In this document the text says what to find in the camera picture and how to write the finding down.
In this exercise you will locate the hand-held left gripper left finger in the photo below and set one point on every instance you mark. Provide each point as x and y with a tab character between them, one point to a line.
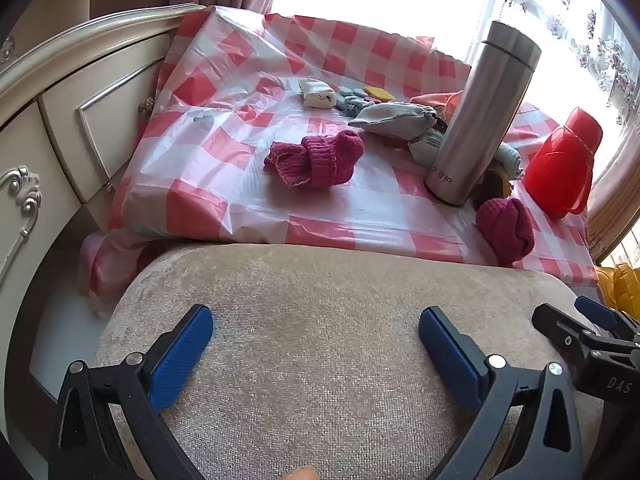
180	355

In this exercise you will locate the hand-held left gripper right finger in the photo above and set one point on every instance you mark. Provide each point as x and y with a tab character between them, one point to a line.
450	355

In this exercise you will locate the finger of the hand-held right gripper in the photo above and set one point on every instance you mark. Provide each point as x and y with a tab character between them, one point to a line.
595	310
565	327

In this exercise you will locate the yellow leather sofa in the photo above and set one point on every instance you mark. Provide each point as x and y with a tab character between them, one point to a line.
622	287

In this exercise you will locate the dark red knit sock ball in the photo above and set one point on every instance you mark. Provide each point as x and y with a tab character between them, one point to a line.
505	230

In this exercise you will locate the beige upholstered seat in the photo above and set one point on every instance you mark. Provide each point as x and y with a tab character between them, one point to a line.
320	310

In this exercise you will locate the red thermos jug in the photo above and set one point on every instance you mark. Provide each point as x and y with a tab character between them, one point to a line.
560	165

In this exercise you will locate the light grey sock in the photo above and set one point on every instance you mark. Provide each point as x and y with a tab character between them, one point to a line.
507	160

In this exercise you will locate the stainless steel thermos bottle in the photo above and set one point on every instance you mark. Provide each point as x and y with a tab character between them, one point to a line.
475	125

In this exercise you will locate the magenta knit sock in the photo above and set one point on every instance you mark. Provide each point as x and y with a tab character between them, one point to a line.
325	160

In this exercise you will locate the white ornate dresser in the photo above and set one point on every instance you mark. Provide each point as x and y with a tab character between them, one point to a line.
60	150

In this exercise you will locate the red white checked tablecloth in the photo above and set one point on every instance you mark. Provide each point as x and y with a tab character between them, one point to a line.
240	125

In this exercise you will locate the pink orange cloth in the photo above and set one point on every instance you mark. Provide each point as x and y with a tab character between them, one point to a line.
440	102

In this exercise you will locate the grey blue glove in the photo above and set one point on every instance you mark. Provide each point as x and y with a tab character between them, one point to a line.
350	100

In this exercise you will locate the white sock with face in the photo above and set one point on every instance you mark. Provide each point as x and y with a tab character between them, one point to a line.
317	94

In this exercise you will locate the floral lace curtain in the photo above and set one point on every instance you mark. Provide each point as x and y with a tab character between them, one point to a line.
565	15

